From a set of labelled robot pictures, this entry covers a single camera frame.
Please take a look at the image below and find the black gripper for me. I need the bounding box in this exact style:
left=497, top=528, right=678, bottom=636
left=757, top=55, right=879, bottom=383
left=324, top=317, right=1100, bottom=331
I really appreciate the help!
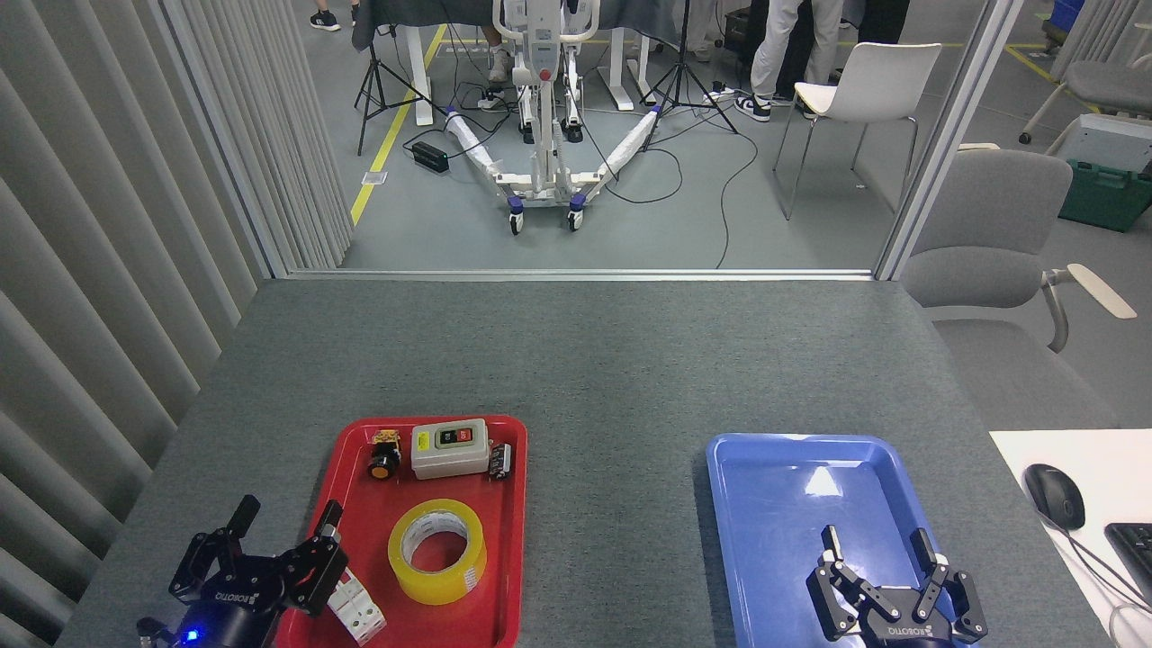
left=805, top=525, right=989, bottom=648
left=168, top=494, right=350, bottom=648

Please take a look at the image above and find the black computer mouse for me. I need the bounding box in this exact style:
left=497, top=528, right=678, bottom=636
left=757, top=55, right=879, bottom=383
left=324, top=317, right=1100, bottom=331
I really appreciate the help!
left=1023, top=463, right=1086, bottom=531

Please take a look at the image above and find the white two-button switch box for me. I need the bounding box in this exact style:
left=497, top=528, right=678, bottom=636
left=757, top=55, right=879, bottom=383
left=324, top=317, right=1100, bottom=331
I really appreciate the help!
left=411, top=418, right=490, bottom=481

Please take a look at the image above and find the black floor cable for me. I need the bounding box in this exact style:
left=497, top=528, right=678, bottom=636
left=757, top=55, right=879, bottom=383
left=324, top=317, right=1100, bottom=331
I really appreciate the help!
left=715, top=99, right=761, bottom=269

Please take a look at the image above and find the blue plastic tray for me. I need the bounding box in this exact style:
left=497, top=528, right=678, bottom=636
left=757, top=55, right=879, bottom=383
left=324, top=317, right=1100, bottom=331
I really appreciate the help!
left=706, top=433, right=982, bottom=648

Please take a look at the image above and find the green plastic bin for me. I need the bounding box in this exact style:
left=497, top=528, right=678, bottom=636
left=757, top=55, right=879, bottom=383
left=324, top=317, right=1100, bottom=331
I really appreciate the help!
left=1058, top=159, right=1152, bottom=233

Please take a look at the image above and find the person in light trousers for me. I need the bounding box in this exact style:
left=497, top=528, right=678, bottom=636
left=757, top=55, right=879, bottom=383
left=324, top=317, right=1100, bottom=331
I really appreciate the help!
left=733, top=0, right=847, bottom=122

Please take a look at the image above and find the yellow tape roll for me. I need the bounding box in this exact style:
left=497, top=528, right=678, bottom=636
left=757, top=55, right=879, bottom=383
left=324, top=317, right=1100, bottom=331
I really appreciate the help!
left=388, top=499, right=488, bottom=606

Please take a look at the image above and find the grey chair on castors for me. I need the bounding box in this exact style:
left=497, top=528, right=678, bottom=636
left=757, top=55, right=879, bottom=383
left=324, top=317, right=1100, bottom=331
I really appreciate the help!
left=1019, top=59, right=1152, bottom=145

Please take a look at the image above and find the person in dark trousers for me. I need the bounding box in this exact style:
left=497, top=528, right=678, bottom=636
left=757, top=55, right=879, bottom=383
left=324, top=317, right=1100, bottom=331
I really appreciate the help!
left=792, top=0, right=912, bottom=86

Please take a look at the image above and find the black keyboard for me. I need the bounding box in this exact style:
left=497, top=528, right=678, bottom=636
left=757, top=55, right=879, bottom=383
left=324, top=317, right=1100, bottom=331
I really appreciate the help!
left=1103, top=522, right=1152, bottom=606

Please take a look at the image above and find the person in black shoes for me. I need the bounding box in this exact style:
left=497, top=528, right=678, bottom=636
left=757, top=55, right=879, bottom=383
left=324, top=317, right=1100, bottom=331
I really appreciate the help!
left=310, top=0, right=361, bottom=32

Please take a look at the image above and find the mouse cable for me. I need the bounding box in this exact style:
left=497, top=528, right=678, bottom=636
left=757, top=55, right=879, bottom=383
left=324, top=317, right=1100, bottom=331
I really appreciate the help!
left=1048, top=513, right=1152, bottom=622

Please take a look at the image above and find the black tripod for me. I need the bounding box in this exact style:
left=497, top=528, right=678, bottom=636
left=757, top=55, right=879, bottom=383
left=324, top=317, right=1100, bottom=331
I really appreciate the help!
left=641, top=0, right=739, bottom=152
left=354, top=22, right=448, bottom=157

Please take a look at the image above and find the black yellow push button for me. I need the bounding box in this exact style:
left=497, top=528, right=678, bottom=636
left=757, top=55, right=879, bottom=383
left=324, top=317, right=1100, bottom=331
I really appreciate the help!
left=366, top=430, right=402, bottom=481

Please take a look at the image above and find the grey box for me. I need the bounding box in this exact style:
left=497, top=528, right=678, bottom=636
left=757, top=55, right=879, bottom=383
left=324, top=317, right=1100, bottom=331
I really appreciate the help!
left=1048, top=113, right=1152, bottom=174

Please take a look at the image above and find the white stand on wheels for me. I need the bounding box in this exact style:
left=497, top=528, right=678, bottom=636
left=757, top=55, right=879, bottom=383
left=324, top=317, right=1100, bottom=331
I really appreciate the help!
left=444, top=0, right=663, bottom=237

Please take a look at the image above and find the red plastic tray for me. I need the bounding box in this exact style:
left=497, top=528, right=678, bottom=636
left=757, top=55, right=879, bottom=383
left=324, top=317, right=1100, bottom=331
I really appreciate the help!
left=275, top=415, right=529, bottom=648

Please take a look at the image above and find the white plastic chair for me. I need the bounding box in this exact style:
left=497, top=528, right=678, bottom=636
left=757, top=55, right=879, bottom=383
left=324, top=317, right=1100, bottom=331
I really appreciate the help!
left=772, top=42, right=943, bottom=221

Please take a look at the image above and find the grey office chair with armrest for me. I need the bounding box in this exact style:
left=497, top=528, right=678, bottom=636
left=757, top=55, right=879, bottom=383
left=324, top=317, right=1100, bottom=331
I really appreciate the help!
left=900, top=148, right=1139, bottom=431

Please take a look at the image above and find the silver aluminium post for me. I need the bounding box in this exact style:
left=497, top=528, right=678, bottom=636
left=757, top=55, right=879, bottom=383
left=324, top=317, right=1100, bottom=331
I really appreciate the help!
left=875, top=0, right=1027, bottom=282

